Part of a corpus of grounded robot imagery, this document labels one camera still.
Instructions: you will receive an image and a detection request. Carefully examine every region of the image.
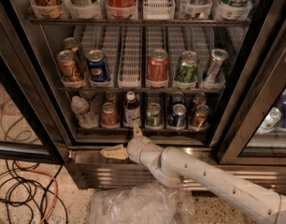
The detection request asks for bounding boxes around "copper can bottom shelf rear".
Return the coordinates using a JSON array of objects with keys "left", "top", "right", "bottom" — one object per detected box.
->
[{"left": 190, "top": 92, "right": 207, "bottom": 112}]

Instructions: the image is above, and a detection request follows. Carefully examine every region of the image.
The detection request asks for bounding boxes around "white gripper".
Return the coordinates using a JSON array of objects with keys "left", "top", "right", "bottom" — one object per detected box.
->
[{"left": 100, "top": 123, "right": 164, "bottom": 165}]

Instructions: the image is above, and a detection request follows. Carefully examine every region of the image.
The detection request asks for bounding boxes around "right glass fridge door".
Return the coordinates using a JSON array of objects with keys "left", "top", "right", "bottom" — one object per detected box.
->
[{"left": 210, "top": 0, "right": 286, "bottom": 166}]

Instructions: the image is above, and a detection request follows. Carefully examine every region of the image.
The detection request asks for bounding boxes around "orange can bottom shelf front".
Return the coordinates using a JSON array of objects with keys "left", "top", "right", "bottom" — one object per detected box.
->
[{"left": 101, "top": 103, "right": 119, "bottom": 128}]

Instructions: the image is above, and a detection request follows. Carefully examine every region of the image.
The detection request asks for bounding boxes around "clear plastic water bottle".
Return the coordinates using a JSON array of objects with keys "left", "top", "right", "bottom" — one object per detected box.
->
[{"left": 71, "top": 95, "right": 97, "bottom": 129}]

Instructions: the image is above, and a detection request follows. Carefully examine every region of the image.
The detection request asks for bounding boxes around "gold can top shelf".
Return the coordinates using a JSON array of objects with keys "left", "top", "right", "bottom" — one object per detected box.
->
[{"left": 31, "top": 0, "right": 64, "bottom": 19}]

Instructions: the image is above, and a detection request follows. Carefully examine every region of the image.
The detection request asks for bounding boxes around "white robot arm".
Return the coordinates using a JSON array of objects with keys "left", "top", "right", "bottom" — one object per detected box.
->
[{"left": 101, "top": 125, "right": 286, "bottom": 224}]

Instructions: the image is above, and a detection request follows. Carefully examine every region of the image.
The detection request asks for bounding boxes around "left glass fridge door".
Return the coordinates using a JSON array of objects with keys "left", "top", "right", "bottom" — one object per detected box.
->
[{"left": 0, "top": 0, "right": 69, "bottom": 164}]

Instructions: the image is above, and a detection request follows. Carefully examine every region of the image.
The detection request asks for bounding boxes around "silver slim can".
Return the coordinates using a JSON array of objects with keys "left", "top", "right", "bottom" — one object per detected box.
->
[{"left": 203, "top": 49, "right": 228, "bottom": 83}]

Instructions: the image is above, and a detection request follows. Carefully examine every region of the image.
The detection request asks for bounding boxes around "clear plastic bin with wrap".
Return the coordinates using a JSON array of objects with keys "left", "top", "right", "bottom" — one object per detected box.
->
[{"left": 90, "top": 182, "right": 195, "bottom": 224}]

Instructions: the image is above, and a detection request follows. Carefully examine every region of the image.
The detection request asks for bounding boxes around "copper can bottom shelf front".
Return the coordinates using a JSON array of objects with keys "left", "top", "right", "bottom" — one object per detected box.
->
[{"left": 190, "top": 105, "right": 210, "bottom": 130}]

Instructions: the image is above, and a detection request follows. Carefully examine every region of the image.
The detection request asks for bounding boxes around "blue can behind right door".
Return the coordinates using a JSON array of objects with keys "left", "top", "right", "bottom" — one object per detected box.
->
[{"left": 276, "top": 95, "right": 286, "bottom": 132}]

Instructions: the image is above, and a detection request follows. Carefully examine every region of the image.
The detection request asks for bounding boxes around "green can bottom shelf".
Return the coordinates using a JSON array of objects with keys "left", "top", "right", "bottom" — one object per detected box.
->
[{"left": 146, "top": 103, "right": 162, "bottom": 128}]

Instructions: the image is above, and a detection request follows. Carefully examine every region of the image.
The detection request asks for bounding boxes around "glass fridge door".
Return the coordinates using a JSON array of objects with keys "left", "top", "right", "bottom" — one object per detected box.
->
[
  {"left": 0, "top": 0, "right": 69, "bottom": 164},
  {"left": 210, "top": 0, "right": 286, "bottom": 166}
]

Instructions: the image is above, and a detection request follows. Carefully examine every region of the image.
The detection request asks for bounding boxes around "gold can shelf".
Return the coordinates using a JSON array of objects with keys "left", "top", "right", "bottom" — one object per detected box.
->
[
  {"left": 62, "top": 36, "right": 87, "bottom": 70},
  {"left": 31, "top": 0, "right": 64, "bottom": 19},
  {"left": 57, "top": 49, "right": 84, "bottom": 82}
]

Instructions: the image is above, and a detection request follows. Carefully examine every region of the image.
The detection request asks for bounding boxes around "blue can bottom shelf front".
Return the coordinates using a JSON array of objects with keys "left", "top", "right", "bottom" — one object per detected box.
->
[{"left": 167, "top": 104, "right": 187, "bottom": 128}]

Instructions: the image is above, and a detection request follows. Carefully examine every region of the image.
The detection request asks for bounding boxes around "red can shelf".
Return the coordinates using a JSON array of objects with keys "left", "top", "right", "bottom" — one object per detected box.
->
[
  {"left": 107, "top": 0, "right": 136, "bottom": 20},
  {"left": 147, "top": 49, "right": 169, "bottom": 82}
]

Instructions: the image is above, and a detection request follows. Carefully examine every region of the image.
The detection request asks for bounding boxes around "blue pepsi can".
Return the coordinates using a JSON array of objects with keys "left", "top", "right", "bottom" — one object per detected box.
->
[{"left": 86, "top": 49, "right": 111, "bottom": 82}]

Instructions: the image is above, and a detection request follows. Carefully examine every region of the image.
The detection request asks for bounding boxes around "blue can bottom shelf rear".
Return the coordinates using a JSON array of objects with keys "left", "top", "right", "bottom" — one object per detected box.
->
[{"left": 169, "top": 91, "right": 185, "bottom": 107}]

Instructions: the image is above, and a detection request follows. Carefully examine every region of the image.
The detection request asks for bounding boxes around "black cable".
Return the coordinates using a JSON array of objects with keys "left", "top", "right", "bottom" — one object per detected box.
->
[{"left": 0, "top": 159, "right": 69, "bottom": 224}]

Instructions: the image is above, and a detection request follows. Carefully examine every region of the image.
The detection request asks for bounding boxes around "copper can shelf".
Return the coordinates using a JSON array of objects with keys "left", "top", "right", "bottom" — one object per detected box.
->
[
  {"left": 190, "top": 92, "right": 207, "bottom": 112},
  {"left": 190, "top": 105, "right": 210, "bottom": 130}
]

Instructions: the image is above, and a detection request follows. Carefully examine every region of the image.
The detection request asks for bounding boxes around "empty white tray top shelf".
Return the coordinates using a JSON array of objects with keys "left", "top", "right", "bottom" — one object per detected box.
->
[{"left": 143, "top": 0, "right": 175, "bottom": 20}]

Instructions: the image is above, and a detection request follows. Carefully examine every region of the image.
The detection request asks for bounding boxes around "white can behind right door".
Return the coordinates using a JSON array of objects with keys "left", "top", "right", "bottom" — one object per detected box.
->
[{"left": 257, "top": 107, "right": 281, "bottom": 133}]

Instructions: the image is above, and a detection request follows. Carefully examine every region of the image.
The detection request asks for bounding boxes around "dark bottle with white cap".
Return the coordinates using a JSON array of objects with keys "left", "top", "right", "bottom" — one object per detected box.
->
[{"left": 123, "top": 91, "right": 141, "bottom": 128}]

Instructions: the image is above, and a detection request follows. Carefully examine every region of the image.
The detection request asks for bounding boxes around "gold can middle shelf front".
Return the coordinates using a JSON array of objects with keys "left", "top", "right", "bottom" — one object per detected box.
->
[{"left": 57, "top": 49, "right": 84, "bottom": 82}]

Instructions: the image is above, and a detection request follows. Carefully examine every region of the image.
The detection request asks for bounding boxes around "orange cable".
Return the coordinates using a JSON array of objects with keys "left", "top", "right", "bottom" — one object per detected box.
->
[{"left": 14, "top": 160, "right": 59, "bottom": 224}]

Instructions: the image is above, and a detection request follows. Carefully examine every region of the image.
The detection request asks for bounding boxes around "green can middle shelf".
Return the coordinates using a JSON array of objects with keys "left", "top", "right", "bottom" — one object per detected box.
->
[{"left": 174, "top": 50, "right": 198, "bottom": 84}]

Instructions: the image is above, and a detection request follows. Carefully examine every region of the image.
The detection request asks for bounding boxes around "blue can shelf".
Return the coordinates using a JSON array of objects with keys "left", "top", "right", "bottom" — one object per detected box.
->
[
  {"left": 167, "top": 104, "right": 187, "bottom": 128},
  {"left": 169, "top": 91, "right": 185, "bottom": 107}
]

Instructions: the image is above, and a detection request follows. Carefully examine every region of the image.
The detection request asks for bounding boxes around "red can middle shelf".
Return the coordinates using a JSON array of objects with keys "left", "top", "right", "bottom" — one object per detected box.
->
[{"left": 147, "top": 49, "right": 169, "bottom": 82}]

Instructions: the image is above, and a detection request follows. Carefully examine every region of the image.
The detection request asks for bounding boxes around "red can top shelf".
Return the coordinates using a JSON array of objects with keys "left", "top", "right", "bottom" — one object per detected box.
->
[{"left": 107, "top": 0, "right": 136, "bottom": 20}]

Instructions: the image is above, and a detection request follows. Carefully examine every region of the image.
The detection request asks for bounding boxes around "gold can middle shelf rear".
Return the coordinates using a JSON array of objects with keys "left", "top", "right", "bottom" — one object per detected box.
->
[{"left": 62, "top": 36, "right": 87, "bottom": 70}]

